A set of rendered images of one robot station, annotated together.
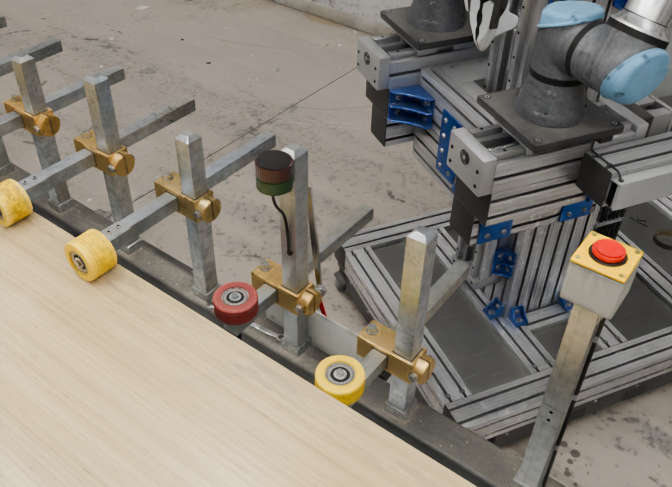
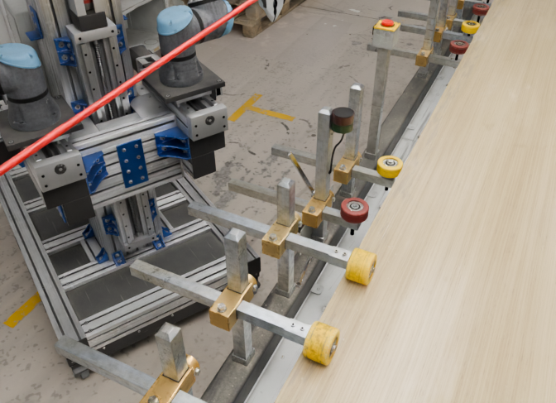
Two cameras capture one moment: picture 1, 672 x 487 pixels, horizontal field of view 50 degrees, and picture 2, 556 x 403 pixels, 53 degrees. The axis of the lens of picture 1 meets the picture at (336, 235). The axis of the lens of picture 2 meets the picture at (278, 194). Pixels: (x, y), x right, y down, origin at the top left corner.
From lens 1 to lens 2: 1.90 m
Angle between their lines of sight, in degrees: 72
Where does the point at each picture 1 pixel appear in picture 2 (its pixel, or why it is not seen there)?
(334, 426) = (419, 162)
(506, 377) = (212, 241)
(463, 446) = not seen: hidden behind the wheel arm
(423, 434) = (360, 185)
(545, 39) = (185, 35)
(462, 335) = (177, 262)
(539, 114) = (199, 74)
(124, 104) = not seen: outside the picture
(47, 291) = (390, 295)
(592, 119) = not seen: hidden behind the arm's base
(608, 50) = (218, 12)
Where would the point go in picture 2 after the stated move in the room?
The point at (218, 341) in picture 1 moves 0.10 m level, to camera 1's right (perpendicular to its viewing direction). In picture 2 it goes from (390, 207) to (380, 185)
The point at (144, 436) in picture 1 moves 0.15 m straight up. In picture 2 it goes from (464, 218) to (476, 175)
